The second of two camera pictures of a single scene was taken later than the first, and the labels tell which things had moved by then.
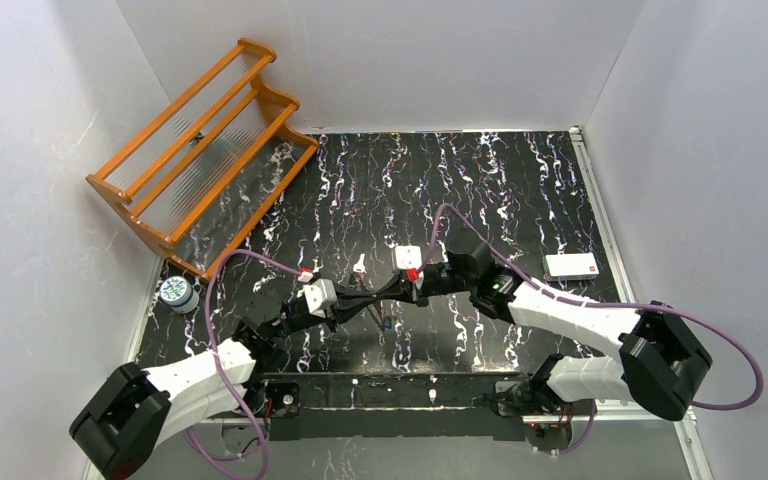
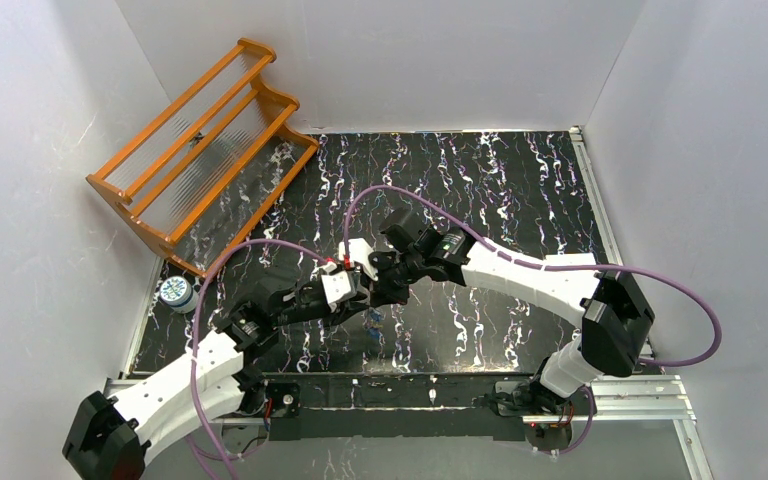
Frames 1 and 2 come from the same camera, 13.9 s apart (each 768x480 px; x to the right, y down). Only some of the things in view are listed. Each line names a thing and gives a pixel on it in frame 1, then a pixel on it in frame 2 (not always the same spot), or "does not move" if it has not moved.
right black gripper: (417, 283) → (380, 266)
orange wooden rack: (201, 176) does not move
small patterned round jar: (178, 293) does not move
